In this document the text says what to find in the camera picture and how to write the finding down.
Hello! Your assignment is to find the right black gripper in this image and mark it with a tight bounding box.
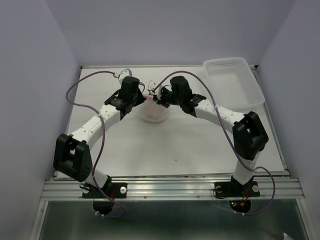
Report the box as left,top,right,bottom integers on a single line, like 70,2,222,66
152,87,183,109

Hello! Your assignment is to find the white mesh laundry bag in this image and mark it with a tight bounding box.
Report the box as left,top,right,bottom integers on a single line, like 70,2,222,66
139,95,169,123

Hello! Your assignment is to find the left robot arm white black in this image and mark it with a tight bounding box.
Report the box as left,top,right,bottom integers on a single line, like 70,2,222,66
53,76,146,197

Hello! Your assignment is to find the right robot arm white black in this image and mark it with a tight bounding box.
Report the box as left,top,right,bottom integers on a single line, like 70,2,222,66
148,76,269,198

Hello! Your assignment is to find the white plastic basket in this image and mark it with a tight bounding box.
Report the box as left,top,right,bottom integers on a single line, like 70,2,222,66
203,57,265,111

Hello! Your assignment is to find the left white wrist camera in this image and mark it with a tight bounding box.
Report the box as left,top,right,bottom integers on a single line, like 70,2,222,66
118,68,133,83

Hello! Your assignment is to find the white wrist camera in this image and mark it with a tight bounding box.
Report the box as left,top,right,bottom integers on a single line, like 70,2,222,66
147,80,163,97
118,68,133,83

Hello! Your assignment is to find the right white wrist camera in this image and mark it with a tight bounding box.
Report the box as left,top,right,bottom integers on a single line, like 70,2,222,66
147,80,163,97

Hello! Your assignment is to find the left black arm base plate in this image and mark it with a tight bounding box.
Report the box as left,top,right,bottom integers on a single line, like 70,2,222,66
79,181,128,200

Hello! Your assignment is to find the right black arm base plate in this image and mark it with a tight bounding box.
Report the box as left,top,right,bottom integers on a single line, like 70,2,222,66
213,179,261,199

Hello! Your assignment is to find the aluminium frame rail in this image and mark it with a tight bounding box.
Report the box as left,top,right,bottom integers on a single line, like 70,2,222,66
40,171,305,202

